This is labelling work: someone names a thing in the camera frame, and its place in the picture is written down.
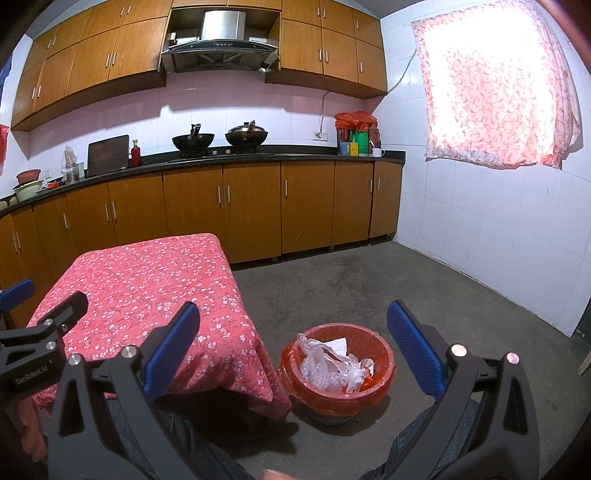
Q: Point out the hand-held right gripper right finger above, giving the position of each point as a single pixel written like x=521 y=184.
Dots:
x=415 y=346

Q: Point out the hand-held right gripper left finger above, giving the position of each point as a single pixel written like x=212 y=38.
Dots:
x=171 y=350

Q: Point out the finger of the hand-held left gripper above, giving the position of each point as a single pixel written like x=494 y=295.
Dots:
x=18 y=293
x=62 y=311

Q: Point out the white plastic bag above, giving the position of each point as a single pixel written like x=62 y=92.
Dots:
x=360 y=376

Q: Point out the large white tissue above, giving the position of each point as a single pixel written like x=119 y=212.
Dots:
x=338 y=348

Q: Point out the crinkled clear plastic wrap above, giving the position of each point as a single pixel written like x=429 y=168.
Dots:
x=323 y=376

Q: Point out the red lined waste basket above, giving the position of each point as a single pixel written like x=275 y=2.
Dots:
x=300 y=397

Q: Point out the person's left forearm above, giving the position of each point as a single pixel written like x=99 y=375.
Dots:
x=32 y=429

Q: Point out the person's right hand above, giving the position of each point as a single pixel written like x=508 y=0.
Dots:
x=278 y=475

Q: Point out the red floral tablecloth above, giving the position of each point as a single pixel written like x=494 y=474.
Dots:
x=138 y=277

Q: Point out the brown round produce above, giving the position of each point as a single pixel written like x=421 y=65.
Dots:
x=9 y=201

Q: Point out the green basin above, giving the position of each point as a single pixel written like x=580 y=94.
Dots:
x=27 y=191

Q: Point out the red brown basin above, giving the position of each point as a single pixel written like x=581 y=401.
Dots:
x=28 y=176

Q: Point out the person's left leg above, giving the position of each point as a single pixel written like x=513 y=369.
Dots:
x=217 y=461

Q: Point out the person's leg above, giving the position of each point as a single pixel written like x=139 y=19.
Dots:
x=381 y=470
x=217 y=461

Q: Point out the person's right leg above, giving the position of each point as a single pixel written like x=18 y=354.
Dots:
x=381 y=470

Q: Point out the small glass container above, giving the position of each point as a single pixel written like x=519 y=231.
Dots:
x=81 y=170

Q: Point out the plastic wrapped utensil holder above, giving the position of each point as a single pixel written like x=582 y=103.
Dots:
x=70 y=164

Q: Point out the hanging red plastic bag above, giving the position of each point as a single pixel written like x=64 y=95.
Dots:
x=3 y=147

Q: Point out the dark wooden cutting board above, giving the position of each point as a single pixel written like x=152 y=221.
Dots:
x=108 y=157

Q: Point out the wooden base cabinets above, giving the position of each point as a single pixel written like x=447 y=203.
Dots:
x=254 y=207

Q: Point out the red bottle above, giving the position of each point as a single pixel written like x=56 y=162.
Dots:
x=135 y=156

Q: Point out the black gas hob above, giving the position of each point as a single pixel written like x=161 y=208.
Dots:
x=221 y=152

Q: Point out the small yellow box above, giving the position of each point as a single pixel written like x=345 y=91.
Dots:
x=354 y=150

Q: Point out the black open wok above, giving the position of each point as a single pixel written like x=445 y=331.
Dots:
x=194 y=142

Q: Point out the dark red jar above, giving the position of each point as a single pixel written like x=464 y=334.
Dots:
x=342 y=135
x=374 y=138

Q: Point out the green carton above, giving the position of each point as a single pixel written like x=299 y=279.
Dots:
x=361 y=141

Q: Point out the black kitchen countertop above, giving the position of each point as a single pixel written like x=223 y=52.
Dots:
x=300 y=158

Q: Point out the black lidded wok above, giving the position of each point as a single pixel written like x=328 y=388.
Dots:
x=247 y=136

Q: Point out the crumpled red plastic bag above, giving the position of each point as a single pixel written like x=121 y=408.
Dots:
x=355 y=121

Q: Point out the wooden upper cabinet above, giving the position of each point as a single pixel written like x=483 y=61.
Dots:
x=332 y=50
x=92 y=60

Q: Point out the pink floral window curtain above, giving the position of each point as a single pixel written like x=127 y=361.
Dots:
x=494 y=87

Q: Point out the steel range hood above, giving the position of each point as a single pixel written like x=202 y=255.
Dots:
x=221 y=32

